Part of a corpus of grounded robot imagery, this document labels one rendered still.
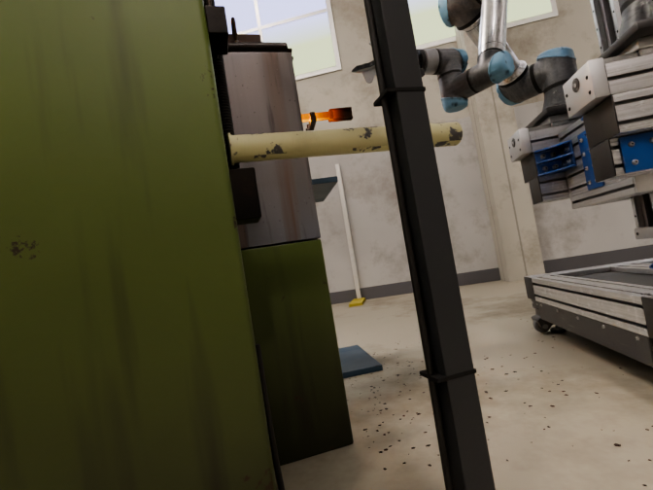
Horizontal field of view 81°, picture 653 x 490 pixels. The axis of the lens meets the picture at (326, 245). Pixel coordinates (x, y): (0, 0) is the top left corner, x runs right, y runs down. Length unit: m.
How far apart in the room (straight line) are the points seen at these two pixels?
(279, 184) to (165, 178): 0.36
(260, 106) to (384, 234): 3.05
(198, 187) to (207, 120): 0.10
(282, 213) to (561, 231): 3.52
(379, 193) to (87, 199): 3.47
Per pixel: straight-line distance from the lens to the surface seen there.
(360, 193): 3.92
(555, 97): 1.69
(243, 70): 0.97
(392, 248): 3.86
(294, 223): 0.87
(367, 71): 1.32
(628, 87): 1.16
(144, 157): 0.60
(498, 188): 3.75
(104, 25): 0.68
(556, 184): 1.58
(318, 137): 0.68
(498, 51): 1.31
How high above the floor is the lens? 0.41
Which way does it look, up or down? 3 degrees up
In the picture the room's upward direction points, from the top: 9 degrees counter-clockwise
